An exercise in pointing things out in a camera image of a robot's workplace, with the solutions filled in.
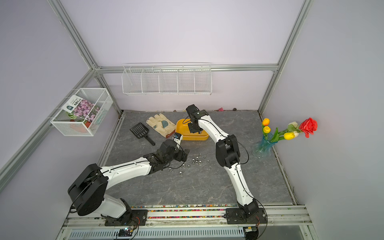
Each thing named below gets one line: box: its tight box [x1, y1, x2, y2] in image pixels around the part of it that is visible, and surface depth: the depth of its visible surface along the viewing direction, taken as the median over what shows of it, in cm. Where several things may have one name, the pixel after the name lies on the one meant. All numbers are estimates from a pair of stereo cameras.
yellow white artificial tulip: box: [283, 131, 299, 141], surface depth 71 cm
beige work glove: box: [146, 113, 176, 139], surface depth 114 cm
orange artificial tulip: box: [262, 118, 271, 126], surface depth 75 cm
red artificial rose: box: [299, 117, 318, 138], surface depth 63 cm
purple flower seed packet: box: [61, 94, 101, 123], surface depth 75 cm
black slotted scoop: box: [129, 122, 156, 146], surface depth 110 cm
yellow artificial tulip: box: [263, 126, 272, 134], surface depth 73 cm
